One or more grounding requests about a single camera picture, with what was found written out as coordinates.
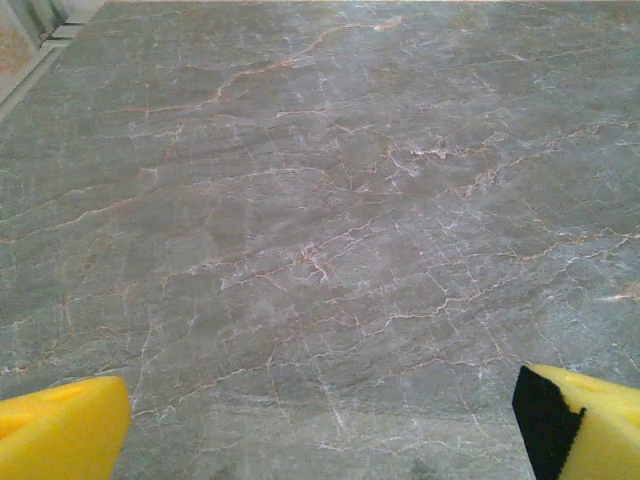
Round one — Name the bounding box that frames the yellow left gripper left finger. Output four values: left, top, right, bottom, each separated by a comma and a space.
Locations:
0, 375, 132, 480

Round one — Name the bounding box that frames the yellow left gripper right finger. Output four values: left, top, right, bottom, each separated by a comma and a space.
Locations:
512, 363, 640, 480

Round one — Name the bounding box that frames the aluminium table side rail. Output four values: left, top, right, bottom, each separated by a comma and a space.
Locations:
0, 22, 94, 124

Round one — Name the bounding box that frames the aluminium frame post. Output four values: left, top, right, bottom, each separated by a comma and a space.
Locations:
19, 0, 69, 49

